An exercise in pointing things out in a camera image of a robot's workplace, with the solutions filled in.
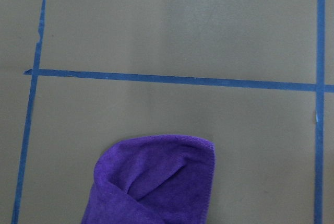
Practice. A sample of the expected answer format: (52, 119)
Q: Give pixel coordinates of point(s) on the purple cloth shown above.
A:
(153, 179)

